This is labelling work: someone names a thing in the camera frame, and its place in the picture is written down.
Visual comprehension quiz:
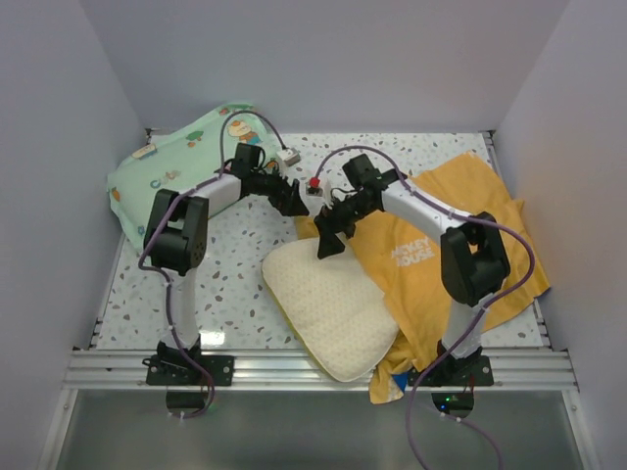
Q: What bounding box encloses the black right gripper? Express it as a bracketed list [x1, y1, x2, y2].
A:
[314, 194, 377, 259]

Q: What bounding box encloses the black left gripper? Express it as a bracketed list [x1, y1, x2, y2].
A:
[250, 162, 308, 216]

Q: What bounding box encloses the cream quilted pillow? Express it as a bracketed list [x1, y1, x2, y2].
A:
[262, 239, 399, 383]

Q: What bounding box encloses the orange mickey mouse pillowcase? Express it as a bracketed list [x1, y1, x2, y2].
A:
[296, 147, 550, 404]

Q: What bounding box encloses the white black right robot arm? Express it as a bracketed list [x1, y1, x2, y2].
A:
[314, 154, 510, 386]

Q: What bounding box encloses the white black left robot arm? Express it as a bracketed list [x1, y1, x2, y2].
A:
[138, 144, 309, 385]

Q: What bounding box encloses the green cartoon bear pillow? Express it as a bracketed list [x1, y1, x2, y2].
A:
[107, 103, 280, 253]

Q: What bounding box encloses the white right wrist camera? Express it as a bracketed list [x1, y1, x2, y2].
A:
[305, 177, 333, 201]

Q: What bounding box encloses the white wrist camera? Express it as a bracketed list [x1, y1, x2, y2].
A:
[275, 148, 301, 172]
[305, 177, 333, 201]

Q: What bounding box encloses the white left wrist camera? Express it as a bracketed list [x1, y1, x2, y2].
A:
[275, 148, 301, 172]

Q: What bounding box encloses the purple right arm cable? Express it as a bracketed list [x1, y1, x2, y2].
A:
[313, 146, 536, 470]

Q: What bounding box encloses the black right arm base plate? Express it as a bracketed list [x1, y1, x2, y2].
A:
[419, 355, 495, 387]

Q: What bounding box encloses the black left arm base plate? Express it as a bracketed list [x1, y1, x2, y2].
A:
[142, 355, 234, 387]

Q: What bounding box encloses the aluminium mounting rail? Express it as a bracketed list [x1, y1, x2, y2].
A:
[62, 348, 578, 392]

